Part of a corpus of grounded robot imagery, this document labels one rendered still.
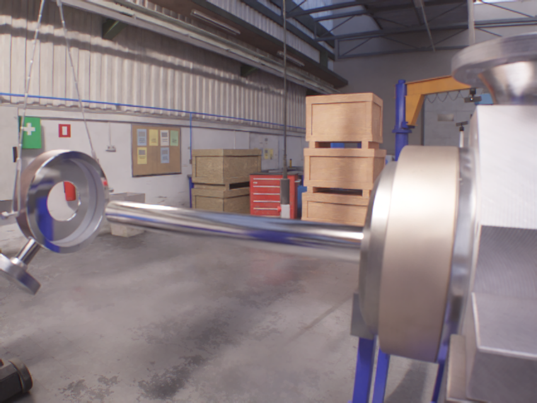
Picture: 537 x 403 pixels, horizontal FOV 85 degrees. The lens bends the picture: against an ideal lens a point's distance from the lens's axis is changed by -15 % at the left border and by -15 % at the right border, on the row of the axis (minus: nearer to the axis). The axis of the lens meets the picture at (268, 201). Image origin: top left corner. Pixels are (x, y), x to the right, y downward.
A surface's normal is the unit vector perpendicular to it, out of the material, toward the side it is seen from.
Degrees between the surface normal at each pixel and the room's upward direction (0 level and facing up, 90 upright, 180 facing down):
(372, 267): 85
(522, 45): 90
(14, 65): 90
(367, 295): 102
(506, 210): 45
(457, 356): 0
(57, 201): 90
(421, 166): 35
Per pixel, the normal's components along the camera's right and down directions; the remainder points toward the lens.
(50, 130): 0.86, 0.07
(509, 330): 0.00, -0.99
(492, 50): -0.90, 0.06
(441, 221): -0.44, -0.35
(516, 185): -0.35, -0.62
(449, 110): -0.51, 0.11
